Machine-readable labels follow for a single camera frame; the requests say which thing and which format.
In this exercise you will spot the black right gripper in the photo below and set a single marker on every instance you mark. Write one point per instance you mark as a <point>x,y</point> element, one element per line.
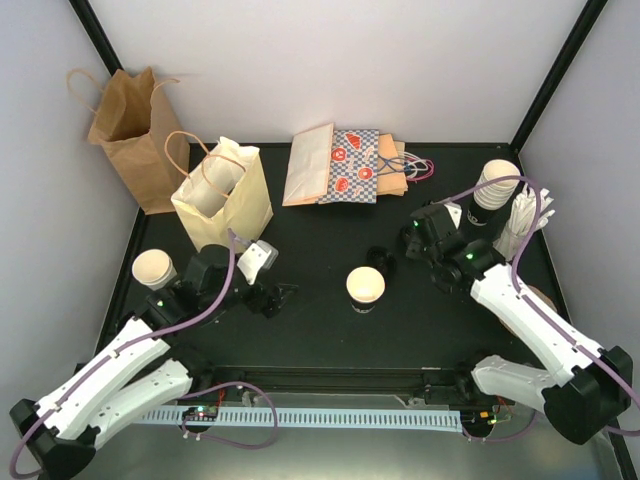
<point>412,248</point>

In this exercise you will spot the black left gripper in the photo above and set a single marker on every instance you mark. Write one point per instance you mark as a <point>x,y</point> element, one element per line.
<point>274,303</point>

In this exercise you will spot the cream paper bag with handles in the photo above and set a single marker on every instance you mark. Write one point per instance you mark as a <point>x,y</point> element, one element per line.
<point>226,192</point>

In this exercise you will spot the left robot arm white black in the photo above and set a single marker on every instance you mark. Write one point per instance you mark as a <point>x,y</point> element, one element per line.
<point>145,365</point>

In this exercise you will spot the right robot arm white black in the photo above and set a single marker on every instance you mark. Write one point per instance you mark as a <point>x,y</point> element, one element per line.
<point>580,386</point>

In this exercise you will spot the stack of white paper cups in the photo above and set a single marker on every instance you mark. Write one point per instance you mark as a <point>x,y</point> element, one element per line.
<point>483,214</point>

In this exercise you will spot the brown flat paper bag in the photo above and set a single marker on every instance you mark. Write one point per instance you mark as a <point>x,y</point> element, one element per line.
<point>391,179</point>

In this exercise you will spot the glass of wrapped stirrers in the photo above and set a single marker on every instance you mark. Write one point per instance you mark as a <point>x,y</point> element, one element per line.
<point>518,224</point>

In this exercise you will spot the blue checkered paper bag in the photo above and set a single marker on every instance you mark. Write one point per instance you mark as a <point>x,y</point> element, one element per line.
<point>353,167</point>

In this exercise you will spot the white flat paper bag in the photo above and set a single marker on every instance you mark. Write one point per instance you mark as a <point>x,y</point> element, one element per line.
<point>308,167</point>

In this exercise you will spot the left stack of paper cups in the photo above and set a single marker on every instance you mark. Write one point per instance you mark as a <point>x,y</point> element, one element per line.
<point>154,269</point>

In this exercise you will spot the small circuit board with LEDs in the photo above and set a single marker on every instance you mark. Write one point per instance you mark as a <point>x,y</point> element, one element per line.
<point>200,413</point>

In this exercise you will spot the standing brown paper bag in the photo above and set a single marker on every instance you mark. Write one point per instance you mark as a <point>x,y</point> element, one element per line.
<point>132,123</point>

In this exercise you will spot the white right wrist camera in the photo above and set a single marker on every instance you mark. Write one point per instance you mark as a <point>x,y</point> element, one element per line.
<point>456,213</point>

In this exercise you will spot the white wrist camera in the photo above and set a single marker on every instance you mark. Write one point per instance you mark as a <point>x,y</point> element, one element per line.
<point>456,213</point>
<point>260,255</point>

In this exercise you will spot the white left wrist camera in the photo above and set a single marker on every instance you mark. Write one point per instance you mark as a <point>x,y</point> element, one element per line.
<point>260,255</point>

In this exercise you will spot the light blue slotted cable duct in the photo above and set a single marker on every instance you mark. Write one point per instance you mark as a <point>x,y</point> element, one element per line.
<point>317,418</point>

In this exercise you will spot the black right frame post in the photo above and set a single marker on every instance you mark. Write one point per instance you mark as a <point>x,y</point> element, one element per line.
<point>570,48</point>

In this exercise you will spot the black frame post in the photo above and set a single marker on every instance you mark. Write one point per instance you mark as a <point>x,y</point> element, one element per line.
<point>97,35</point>
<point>570,48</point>

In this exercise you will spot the black left frame post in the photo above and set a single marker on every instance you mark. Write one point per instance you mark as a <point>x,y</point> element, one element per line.
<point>97,35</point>

